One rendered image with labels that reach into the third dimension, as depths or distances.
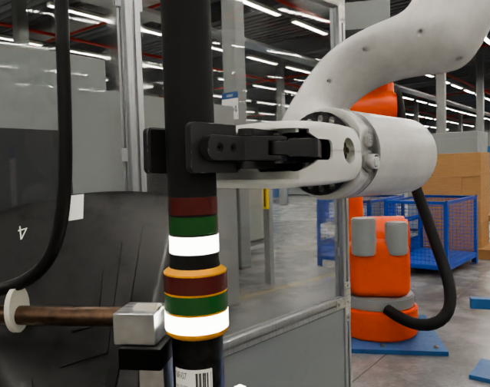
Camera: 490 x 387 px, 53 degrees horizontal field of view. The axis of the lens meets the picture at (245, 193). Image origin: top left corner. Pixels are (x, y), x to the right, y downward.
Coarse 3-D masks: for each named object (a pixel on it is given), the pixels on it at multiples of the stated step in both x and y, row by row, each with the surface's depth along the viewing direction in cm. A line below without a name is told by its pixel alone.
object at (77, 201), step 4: (72, 196) 49; (76, 196) 49; (80, 196) 49; (72, 200) 49; (76, 200) 49; (80, 200) 49; (72, 204) 48; (76, 204) 48; (80, 204) 48; (72, 208) 48; (76, 208) 48; (80, 208) 48; (72, 212) 48; (76, 212) 48; (80, 212) 48; (72, 216) 48; (76, 216) 48; (80, 216) 48; (68, 220) 47
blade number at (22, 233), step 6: (18, 222) 47; (24, 222) 47; (30, 222) 47; (12, 228) 47; (18, 228) 47; (24, 228) 47; (30, 228) 47; (12, 234) 46; (18, 234) 46; (24, 234) 46; (30, 234) 46; (12, 240) 46; (18, 240) 46; (24, 240) 46; (30, 240) 46
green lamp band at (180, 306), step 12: (168, 300) 33; (180, 300) 32; (192, 300) 32; (204, 300) 32; (216, 300) 33; (168, 312) 33; (180, 312) 32; (192, 312) 32; (204, 312) 32; (216, 312) 33
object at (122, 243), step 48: (96, 192) 50; (144, 192) 50; (0, 240) 46; (48, 240) 46; (96, 240) 46; (144, 240) 46; (48, 288) 43; (96, 288) 42; (144, 288) 42; (0, 336) 41; (48, 336) 40; (96, 336) 39; (0, 384) 39; (48, 384) 38; (96, 384) 37
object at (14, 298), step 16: (64, 0) 34; (64, 16) 34; (64, 32) 34; (64, 48) 34; (64, 64) 34; (64, 80) 34; (64, 96) 34; (64, 112) 34; (64, 128) 34; (64, 144) 35; (64, 160) 35; (64, 176) 35; (64, 192) 35; (64, 208) 35; (64, 224) 35; (48, 256) 35; (32, 272) 35; (0, 288) 36; (16, 288) 36; (16, 304) 36
